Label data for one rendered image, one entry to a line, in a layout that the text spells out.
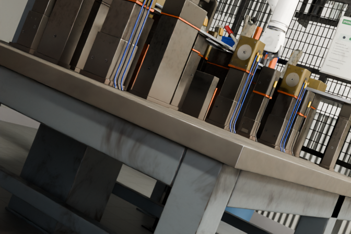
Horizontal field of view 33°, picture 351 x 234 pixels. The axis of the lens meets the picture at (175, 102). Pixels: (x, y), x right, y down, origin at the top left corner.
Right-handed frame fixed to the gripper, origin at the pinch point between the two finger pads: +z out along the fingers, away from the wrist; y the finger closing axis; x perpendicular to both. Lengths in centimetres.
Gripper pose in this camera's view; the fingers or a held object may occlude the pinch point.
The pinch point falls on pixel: (263, 62)
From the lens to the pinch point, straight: 266.7
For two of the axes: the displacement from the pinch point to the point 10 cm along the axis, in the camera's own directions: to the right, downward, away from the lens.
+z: -3.7, 9.3, 0.0
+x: 5.8, 2.3, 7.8
